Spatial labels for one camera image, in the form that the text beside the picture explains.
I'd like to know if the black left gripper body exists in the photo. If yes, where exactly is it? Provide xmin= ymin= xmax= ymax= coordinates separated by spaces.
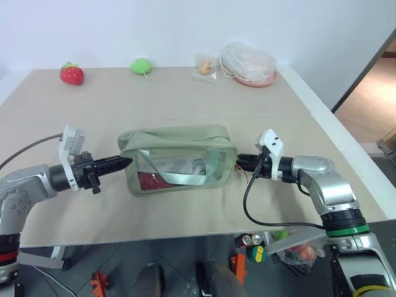
xmin=71 ymin=150 xmax=102 ymax=195

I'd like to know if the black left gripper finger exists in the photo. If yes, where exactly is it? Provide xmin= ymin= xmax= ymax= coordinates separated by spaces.
xmin=92 ymin=161 xmax=132 ymax=176
xmin=92 ymin=156 xmax=134 ymax=166

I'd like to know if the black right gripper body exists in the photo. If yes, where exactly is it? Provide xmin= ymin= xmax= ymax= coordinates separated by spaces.
xmin=254 ymin=147 xmax=279 ymax=181

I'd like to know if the green pouch with clear window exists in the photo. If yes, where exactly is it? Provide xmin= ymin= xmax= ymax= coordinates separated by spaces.
xmin=117 ymin=124 xmax=239 ymax=197

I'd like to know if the red zipper pull tassel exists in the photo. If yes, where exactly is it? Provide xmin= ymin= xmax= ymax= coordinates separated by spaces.
xmin=235 ymin=164 xmax=249 ymax=185

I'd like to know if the red strawberry plush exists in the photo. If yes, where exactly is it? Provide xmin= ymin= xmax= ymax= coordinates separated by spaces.
xmin=59 ymin=61 xmax=85 ymax=85

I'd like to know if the pink plate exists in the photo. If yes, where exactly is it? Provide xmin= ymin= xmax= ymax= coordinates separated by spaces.
xmin=234 ymin=69 xmax=278 ymax=88

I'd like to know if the green and yellow toy ball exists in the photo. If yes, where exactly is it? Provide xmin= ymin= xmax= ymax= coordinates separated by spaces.
xmin=246 ymin=245 xmax=268 ymax=264

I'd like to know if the clear bag of toy fruit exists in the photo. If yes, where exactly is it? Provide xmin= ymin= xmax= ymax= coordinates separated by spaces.
xmin=277 ymin=228 xmax=328 ymax=275

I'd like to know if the orange clamp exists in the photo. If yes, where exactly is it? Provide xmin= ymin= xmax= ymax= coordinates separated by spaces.
xmin=89 ymin=270 xmax=110 ymax=297
xmin=228 ymin=243 xmax=249 ymax=285

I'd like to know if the clear snack bag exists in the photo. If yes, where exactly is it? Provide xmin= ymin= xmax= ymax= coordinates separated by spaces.
xmin=191 ymin=52 xmax=220 ymax=83

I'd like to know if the dark rounded shape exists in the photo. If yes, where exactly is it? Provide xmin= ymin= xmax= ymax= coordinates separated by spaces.
xmin=197 ymin=259 xmax=249 ymax=297
xmin=132 ymin=262 xmax=165 ymax=297

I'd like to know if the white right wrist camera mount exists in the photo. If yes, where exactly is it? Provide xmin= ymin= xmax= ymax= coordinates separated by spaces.
xmin=254 ymin=129 xmax=285 ymax=181

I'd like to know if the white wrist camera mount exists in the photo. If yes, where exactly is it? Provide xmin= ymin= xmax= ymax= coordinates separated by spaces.
xmin=254 ymin=129 xmax=285 ymax=181
xmin=58 ymin=124 xmax=88 ymax=191

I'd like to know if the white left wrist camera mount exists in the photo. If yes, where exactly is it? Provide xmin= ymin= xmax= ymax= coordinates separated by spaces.
xmin=58 ymin=124 xmax=88 ymax=191

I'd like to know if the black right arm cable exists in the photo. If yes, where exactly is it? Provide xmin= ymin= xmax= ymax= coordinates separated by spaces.
xmin=243 ymin=153 xmax=329 ymax=231

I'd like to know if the grey left arm cable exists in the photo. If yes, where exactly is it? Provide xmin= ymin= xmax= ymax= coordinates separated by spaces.
xmin=0 ymin=133 xmax=64 ymax=170

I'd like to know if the grey metal table bracket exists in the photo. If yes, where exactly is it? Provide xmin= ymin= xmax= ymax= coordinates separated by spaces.
xmin=265 ymin=230 xmax=328 ymax=256

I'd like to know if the white table leg bracket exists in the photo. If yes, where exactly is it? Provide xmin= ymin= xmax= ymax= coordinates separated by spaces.
xmin=18 ymin=245 xmax=72 ymax=271

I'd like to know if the clear bag with white strings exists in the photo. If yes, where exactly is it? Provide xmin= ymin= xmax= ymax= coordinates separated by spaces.
xmin=218 ymin=40 xmax=277 ymax=84

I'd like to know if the green plush keychain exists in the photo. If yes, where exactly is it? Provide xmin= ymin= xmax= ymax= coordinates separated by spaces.
xmin=129 ymin=58 xmax=155 ymax=82

